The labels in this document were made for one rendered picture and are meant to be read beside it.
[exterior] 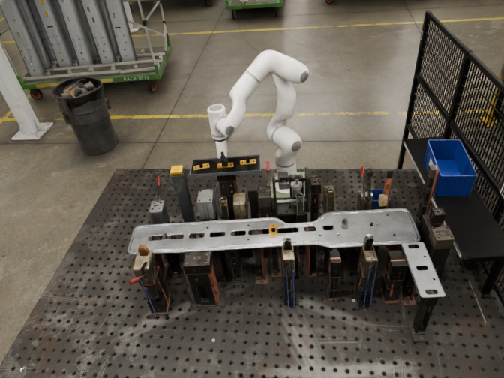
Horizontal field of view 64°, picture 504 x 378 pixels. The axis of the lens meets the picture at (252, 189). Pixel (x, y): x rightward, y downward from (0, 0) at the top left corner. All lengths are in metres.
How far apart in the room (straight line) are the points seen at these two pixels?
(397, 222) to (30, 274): 2.80
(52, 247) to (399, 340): 2.83
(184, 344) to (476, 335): 1.31
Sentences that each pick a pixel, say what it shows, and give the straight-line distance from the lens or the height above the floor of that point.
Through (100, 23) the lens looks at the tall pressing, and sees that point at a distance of 5.98.
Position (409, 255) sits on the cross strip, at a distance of 1.93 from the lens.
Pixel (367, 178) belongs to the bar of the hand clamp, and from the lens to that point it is 2.02.
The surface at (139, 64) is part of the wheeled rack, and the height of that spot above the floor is 0.28.
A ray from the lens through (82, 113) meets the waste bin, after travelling 4.43.
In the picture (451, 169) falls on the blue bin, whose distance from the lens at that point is 2.38.
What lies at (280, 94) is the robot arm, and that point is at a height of 1.44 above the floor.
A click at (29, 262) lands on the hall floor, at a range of 3.81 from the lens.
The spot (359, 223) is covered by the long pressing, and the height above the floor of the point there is 1.00.
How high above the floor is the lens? 2.43
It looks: 40 degrees down
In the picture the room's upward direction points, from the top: 7 degrees counter-clockwise
